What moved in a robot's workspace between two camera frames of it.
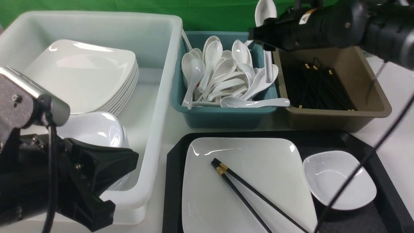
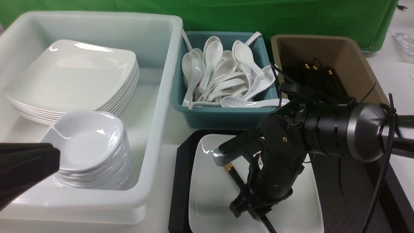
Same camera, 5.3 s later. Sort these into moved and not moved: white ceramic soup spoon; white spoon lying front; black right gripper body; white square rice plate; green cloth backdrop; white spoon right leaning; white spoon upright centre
Moved: white square rice plate; white ceramic soup spoon; black right gripper body
Not moved: white spoon right leaning; white spoon upright centre; white spoon lying front; green cloth backdrop
